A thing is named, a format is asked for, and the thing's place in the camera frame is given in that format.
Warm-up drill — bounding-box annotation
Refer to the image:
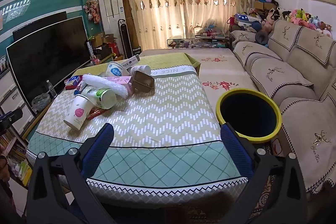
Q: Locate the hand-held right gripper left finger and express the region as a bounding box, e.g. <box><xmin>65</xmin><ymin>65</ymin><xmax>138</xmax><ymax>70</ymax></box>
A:
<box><xmin>26</xmin><ymin>123</ymin><xmax>116</xmax><ymax>224</ymax></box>

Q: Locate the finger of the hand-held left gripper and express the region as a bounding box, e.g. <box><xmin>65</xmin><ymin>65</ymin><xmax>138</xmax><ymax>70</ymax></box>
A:
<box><xmin>0</xmin><ymin>108</ymin><xmax>23</xmax><ymax>126</ymax></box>

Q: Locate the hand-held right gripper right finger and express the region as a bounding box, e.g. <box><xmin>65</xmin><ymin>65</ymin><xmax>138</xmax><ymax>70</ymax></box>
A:
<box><xmin>220</xmin><ymin>123</ymin><xmax>308</xmax><ymax>224</ymax></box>

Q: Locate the red packet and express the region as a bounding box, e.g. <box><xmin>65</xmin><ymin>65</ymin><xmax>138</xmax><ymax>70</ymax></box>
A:
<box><xmin>85</xmin><ymin>107</ymin><xmax>106</xmax><ymax>120</ymax></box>

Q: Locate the white paper cup pink print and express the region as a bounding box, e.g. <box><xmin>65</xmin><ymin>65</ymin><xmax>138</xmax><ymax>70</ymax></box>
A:
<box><xmin>64</xmin><ymin>94</ymin><xmax>93</xmax><ymax>131</ymax></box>

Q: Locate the yellow rimmed black bin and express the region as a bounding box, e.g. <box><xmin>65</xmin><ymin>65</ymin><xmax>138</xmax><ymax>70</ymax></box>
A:
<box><xmin>216</xmin><ymin>89</ymin><xmax>282</xmax><ymax>144</ymax></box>

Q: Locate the white green canister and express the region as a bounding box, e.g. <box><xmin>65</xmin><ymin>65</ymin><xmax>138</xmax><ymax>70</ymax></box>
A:
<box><xmin>84</xmin><ymin>87</ymin><xmax>117</xmax><ymax>110</ymax></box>

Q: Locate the white foam net sleeve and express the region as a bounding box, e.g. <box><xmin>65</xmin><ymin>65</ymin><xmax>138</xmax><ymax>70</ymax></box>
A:
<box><xmin>82</xmin><ymin>73</ymin><xmax>132</xmax><ymax>98</ymax></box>

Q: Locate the pink carton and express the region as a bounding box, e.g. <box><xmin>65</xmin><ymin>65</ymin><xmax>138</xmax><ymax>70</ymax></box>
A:
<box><xmin>102</xmin><ymin>76</ymin><xmax>133</xmax><ymax>95</ymax></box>

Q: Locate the white bowl blue label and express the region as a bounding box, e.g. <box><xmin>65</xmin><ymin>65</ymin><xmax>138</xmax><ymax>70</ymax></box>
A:
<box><xmin>105</xmin><ymin>62</ymin><xmax>131</xmax><ymax>78</ymax></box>

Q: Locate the brown plastic tray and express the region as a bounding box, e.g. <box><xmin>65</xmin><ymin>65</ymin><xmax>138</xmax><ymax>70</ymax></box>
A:
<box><xmin>132</xmin><ymin>71</ymin><xmax>155</xmax><ymax>92</ymax></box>

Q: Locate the white tube bottle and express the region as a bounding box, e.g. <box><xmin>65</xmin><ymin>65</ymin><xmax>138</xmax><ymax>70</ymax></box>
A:
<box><xmin>130</xmin><ymin>65</ymin><xmax>152</xmax><ymax>76</ymax></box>

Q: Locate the pale green carton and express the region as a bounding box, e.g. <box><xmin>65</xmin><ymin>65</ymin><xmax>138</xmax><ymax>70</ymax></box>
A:
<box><xmin>120</xmin><ymin>55</ymin><xmax>140</xmax><ymax>68</ymax></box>

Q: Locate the white plastic drawer unit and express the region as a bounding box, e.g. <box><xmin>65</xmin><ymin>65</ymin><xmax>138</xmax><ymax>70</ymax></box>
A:
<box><xmin>0</xmin><ymin>67</ymin><xmax>36</xmax><ymax>136</ymax></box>

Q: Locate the glass bowl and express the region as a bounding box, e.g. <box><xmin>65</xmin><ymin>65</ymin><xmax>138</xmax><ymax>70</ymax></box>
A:
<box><xmin>31</xmin><ymin>93</ymin><xmax>52</xmax><ymax>112</ymax></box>

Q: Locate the bookshelf with books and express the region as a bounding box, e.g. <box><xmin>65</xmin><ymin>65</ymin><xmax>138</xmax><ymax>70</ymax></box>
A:
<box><xmin>0</xmin><ymin>132</ymin><xmax>33</xmax><ymax>188</ymax></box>

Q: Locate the clear water bottle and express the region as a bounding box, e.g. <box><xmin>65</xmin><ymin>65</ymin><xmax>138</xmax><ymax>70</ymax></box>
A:
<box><xmin>47</xmin><ymin>80</ymin><xmax>57</xmax><ymax>98</ymax></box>

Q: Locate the patterned red rug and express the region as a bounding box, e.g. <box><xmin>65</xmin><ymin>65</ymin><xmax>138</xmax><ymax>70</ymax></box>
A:
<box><xmin>247</xmin><ymin>135</ymin><xmax>290</xmax><ymax>224</ymax></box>

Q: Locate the curved black television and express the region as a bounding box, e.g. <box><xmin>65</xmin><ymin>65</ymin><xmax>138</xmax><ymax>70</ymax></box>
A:
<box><xmin>6</xmin><ymin>16</ymin><xmax>91</xmax><ymax>111</ymax></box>

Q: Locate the beige floral mat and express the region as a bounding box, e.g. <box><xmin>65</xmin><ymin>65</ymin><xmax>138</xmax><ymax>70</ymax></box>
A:
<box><xmin>139</xmin><ymin>48</ymin><xmax>252</xmax><ymax>98</ymax></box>

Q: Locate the black box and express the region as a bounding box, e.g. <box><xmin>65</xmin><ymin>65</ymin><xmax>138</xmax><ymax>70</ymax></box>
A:
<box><xmin>94</xmin><ymin>44</ymin><xmax>113</xmax><ymax>59</ymax></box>

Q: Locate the tall white black carton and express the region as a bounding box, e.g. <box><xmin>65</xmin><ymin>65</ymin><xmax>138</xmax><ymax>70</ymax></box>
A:
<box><xmin>87</xmin><ymin>40</ymin><xmax>96</xmax><ymax>59</ymax></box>

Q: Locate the beige sofa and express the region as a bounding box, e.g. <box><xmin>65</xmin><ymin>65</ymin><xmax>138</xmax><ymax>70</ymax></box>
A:
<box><xmin>230</xmin><ymin>19</ymin><xmax>336</xmax><ymax>193</ymax></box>

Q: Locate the open cardboard box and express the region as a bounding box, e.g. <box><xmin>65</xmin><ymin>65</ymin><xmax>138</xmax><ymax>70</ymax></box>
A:
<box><xmin>104</xmin><ymin>34</ymin><xmax>118</xmax><ymax>46</ymax></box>
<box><xmin>91</xmin><ymin>34</ymin><xmax>105</xmax><ymax>47</ymax></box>

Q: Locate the black tower fan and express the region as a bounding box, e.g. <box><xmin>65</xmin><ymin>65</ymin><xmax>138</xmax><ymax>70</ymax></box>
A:
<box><xmin>117</xmin><ymin>19</ymin><xmax>127</xmax><ymax>57</ymax></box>

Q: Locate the glass coffee table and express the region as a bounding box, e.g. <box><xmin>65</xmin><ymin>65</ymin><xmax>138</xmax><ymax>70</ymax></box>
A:
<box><xmin>167</xmin><ymin>36</ymin><xmax>229</xmax><ymax>49</ymax></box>

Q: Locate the grey round cushion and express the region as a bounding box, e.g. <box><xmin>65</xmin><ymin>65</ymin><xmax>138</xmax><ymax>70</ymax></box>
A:
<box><xmin>255</xmin><ymin>30</ymin><xmax>269</xmax><ymax>45</ymax></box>

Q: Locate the blue star print bag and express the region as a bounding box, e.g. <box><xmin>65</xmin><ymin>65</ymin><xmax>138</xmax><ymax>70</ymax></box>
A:
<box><xmin>234</xmin><ymin>13</ymin><xmax>263</xmax><ymax>24</ymax></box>

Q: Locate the white standing air conditioner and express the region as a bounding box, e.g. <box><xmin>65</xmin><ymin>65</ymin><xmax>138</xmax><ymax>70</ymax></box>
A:
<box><xmin>97</xmin><ymin>0</ymin><xmax>126</xmax><ymax>36</ymax></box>

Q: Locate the row of plush toys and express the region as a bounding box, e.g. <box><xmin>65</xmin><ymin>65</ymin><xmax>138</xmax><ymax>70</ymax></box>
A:
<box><xmin>273</xmin><ymin>7</ymin><xmax>334</xmax><ymax>39</ymax></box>

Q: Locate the crystal wall light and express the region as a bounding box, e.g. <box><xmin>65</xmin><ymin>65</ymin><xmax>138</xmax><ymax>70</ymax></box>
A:
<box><xmin>1</xmin><ymin>0</ymin><xmax>31</xmax><ymax>18</ymax></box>

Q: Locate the artificial flower wall decoration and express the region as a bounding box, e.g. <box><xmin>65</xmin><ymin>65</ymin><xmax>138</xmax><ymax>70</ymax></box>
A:
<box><xmin>83</xmin><ymin>0</ymin><xmax>101</xmax><ymax>24</ymax></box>

